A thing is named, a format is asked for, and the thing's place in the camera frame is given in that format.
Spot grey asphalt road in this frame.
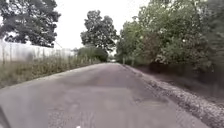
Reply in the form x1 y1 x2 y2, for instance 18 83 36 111
0 62 211 128

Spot tall leafy tree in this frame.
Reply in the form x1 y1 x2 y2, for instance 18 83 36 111
80 9 120 54

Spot row of trees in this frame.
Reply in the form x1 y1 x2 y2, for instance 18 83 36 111
114 0 224 84

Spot tall dry grass strip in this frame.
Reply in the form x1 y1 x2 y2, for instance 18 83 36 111
0 46 109 90

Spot gravel verge strip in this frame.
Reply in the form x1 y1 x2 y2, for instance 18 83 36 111
121 63 224 128

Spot large dark tree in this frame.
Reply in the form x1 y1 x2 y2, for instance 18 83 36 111
0 0 62 49

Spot pale long wall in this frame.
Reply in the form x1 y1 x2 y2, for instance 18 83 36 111
0 40 77 64

